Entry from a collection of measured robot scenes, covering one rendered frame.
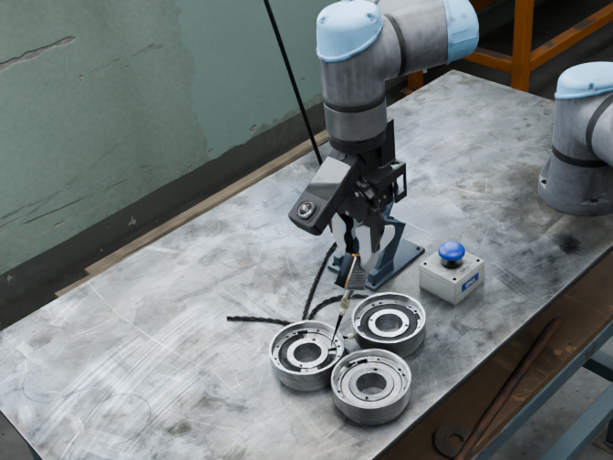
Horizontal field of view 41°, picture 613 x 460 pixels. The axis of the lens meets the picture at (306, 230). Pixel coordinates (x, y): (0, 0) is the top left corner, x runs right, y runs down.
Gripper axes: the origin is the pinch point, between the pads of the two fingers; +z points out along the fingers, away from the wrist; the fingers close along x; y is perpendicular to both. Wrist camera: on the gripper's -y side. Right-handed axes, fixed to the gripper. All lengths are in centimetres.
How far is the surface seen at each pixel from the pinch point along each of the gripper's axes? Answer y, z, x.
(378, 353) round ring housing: -4.4, 9.6, -6.9
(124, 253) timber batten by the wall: 39, 91, 145
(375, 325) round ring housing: 0.8, 11.0, -2.0
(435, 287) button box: 13.0, 11.4, -3.5
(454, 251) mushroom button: 15.9, 5.8, -4.9
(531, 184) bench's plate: 47.1, 13.2, 0.9
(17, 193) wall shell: 16, 59, 157
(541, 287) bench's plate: 24.0, 13.2, -15.0
